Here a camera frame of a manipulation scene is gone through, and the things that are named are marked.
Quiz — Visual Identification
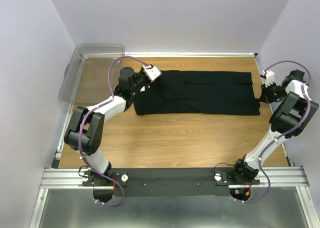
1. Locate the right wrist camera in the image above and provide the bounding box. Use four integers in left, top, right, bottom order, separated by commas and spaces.
260, 70, 275, 88

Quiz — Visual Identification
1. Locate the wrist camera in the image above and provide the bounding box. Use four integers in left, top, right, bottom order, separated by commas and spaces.
260, 70, 275, 88
142, 64, 162, 82

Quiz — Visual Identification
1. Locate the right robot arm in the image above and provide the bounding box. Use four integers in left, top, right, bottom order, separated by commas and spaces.
230, 69, 319, 184

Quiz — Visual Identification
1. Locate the aluminium front frame rail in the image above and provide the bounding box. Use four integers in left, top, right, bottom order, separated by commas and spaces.
29, 165, 320, 228

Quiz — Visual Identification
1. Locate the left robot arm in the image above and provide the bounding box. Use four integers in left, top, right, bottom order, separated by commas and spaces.
63, 65, 152, 186

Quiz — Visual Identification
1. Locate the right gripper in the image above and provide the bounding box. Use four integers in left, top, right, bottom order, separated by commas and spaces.
258, 81, 287, 105

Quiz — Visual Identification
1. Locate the clear plastic bin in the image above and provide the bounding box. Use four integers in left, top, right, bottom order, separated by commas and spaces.
58, 43, 125, 105

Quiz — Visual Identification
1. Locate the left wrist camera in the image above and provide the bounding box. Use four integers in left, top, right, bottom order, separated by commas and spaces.
142, 64, 162, 82

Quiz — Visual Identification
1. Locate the black t-shirt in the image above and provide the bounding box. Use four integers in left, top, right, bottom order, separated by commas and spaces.
133, 70, 260, 116

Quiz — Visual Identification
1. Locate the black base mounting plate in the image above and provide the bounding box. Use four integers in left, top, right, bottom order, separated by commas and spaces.
79, 167, 260, 197

